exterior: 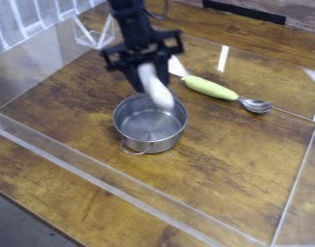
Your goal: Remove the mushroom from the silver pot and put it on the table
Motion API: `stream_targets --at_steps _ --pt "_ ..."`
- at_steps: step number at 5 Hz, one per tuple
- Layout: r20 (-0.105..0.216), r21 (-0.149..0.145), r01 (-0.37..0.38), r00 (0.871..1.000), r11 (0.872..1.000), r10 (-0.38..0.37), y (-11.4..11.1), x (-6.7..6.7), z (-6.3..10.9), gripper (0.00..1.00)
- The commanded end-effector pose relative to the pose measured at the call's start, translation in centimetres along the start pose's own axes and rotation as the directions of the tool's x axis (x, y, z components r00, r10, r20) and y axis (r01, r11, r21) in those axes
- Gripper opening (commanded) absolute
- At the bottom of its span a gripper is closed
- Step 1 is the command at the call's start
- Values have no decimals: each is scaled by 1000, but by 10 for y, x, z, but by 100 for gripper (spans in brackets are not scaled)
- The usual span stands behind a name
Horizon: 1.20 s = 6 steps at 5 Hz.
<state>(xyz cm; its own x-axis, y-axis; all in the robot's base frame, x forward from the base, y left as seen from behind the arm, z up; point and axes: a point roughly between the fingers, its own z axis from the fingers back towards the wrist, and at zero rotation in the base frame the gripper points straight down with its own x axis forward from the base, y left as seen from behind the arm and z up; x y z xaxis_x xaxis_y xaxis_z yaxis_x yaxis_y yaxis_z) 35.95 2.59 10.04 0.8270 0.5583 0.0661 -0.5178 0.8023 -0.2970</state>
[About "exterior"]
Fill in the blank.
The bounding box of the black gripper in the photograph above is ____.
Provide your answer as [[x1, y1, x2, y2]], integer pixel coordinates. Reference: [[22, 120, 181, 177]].
[[101, 0, 184, 93]]

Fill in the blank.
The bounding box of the red and white plush mushroom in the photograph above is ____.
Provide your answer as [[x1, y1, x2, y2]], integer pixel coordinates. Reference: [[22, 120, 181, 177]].
[[138, 63, 174, 109]]

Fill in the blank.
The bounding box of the silver metal pot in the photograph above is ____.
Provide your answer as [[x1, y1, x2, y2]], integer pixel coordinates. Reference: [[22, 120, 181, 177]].
[[113, 94, 189, 155]]

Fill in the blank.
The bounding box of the black bar on table edge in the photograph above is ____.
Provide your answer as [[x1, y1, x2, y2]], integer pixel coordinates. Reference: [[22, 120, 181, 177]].
[[201, 0, 287, 25]]

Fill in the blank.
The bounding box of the clear acrylic enclosure panel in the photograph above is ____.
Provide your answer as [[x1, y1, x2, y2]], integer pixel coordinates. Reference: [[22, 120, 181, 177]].
[[0, 3, 315, 247]]

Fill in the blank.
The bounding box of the green handled metal spoon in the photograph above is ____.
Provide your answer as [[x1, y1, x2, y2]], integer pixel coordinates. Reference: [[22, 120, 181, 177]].
[[182, 75, 274, 114]]

